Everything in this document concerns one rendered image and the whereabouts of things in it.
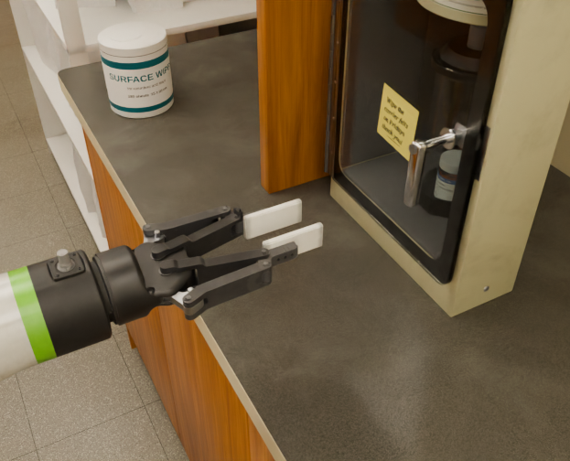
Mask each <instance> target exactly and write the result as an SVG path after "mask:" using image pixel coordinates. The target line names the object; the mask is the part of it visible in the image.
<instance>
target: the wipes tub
mask: <svg viewBox="0 0 570 461"><path fill-rule="evenodd" d="M98 43H99V48H100V54H101V59H102V67H103V72H104V78H105V82H106V87H107V91H108V96H109V101H110V104H111V108H112V110H113V111H114V112H115V113H117V114H119V115H121V116H123V117H127V118H135V119H139V118H148V117H153V116H156V115H159V114H161V113H164V112H165V111H167V110H168V109H169V108H170V107H171V106H172V104H173V102H174V97H173V95H174V94H173V86H172V78H171V69H170V61H169V53H168V45H167V32H166V31H165V29H164V28H162V27H161V26H159V25H156V24H153V23H148V22H125V23H121V24H117V25H113V26H111V27H107V28H105V29H104V30H103V31H102V32H101V33H100V34H99V35H98Z"/></svg>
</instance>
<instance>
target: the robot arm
mask: <svg viewBox="0 0 570 461"><path fill-rule="evenodd" d="M218 218H220V220H218ZM301 220H302V201H301V200H300V199H299V198H298V199H295V200H292V201H289V202H286V203H283V204H280V205H277V206H274V207H271V208H269V209H268V208H263V209H257V210H255V211H251V212H248V213H245V214H242V209H241V208H233V212H232V211H231V208H230V207H229V206H222V207H218V208H215V209H209V210H206V211H202V212H200V213H196V214H193V215H189V216H187V217H183V218H180V219H176V220H171V221H168V222H164V223H149V224H145V225H144V226H143V234H144V243H142V244H140V245H139V246H137V247H136V248H135V249H133V250H131V248H130V247H128V246H126V245H122V246H118V247H115V248H112V249H110V250H107V251H103V252H98V253H95V256H93V257H92V262H90V260H89V258H88V256H87V254H86V252H85V251H83V250H77V251H75V252H69V253H68V251H67V250H66V249H61V250H58V251H57V255H58V256H57V257H54V258H51V259H47V260H45V261H42V262H39V263H33V264H30V265H28V266H24V267H21V268H18V269H15V270H12V271H9V272H6V273H0V381H2V380H4V379H6V378H8V377H10V376H12V375H14V374H17V373H18V372H20V371H22V370H26V369H28V368H31V367H33V366H36V365H38V364H40V363H43V362H45V361H48V360H51V359H55V358H57V357H60V356H63V355H66V354H68V353H71V352H73V351H76V350H78V349H81V348H86V347H88V346H90V345H93V344H96V343H99V342H101V341H104V340H106V339H109V338H111V336H112V334H113V332H112V327H111V322H114V324H115V325H118V326H120V325H123V324H126V323H129V322H132V321H134V320H136V319H139V318H142V317H145V316H148V315H149V313H150V311H151V310H152V309H153V308H155V307H157V306H172V305H175V306H177V307H179V308H180V309H182V310H183V311H184V314H185V318H186V319H187V320H194V319H195V318H197V317H198V316H200V315H201V314H202V313H203V312H205V311H206V310H207V309H209V308H212V307H214V306H217V305H220V304H222V303H225V302H228V301H230V300H232V299H234V298H237V297H239V296H242V295H246V294H248V293H250V292H252V291H255V290H257V289H260V288H263V287H265V286H267V285H269V284H271V283H272V267H274V266H276V265H278V264H281V263H285V262H288V261H291V260H294V259H295V258H296V257H297V256H298V254H299V253H302V252H307V251H310V250H312V249H315V248H317V247H320V246H322V240H323V225H322V224H321V223H320V222H319V223H316V224H313V225H310V226H307V227H305V228H302V229H299V230H294V231H291V232H288V233H286V234H283V235H280V236H277V237H275V238H272V239H270V240H267V241H263V248H261V249H256V250H250V251H246V252H236V253H232V254H227V255H222V256H217V257H211V258H207V259H203V258H201V257H200V256H202V255H203V254H205V253H207V252H210V251H212V250H214V249H216V248H218V247H220V246H221V245H223V244H225V243H227V242H229V241H232V240H234V239H236V238H238V237H240V236H242V235H243V233H244V238H245V239H247V240H248V239H251V238H253V237H256V236H259V235H262V234H265V233H267V232H270V231H275V230H278V229H281V228H283V227H286V226H289V225H292V224H296V223H298V222H301ZM257 261H258V263H256V262H257ZM195 269H196V271H197V277H196V273H195Z"/></svg>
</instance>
